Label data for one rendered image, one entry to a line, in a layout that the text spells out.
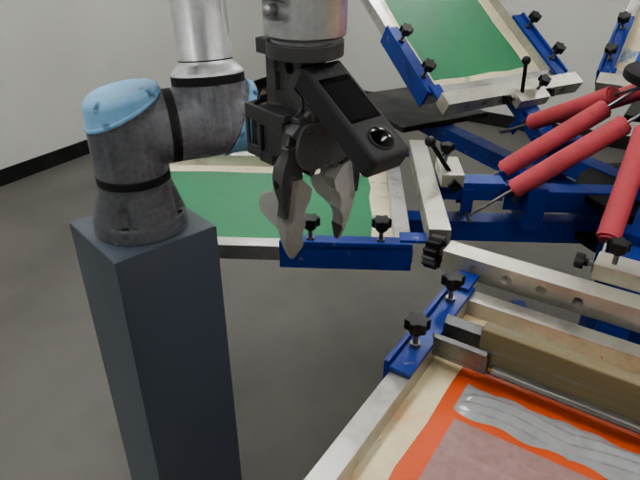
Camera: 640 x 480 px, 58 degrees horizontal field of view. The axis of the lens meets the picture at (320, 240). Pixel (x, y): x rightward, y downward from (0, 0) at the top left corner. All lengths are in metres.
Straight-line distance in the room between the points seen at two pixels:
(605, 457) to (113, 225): 0.82
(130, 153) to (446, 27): 1.57
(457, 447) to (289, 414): 1.40
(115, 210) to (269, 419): 1.47
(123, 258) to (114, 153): 0.16
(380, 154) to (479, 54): 1.76
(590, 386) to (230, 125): 0.69
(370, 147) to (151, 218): 0.53
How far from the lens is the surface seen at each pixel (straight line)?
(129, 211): 0.95
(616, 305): 1.19
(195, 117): 0.92
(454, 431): 0.98
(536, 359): 1.01
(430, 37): 2.20
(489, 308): 1.18
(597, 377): 1.00
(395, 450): 0.94
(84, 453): 2.32
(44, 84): 4.60
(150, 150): 0.92
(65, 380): 2.63
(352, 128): 0.50
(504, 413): 1.01
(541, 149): 1.64
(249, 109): 0.58
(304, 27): 0.51
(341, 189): 0.60
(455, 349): 1.04
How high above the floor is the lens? 1.67
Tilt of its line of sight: 30 degrees down
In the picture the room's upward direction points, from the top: straight up
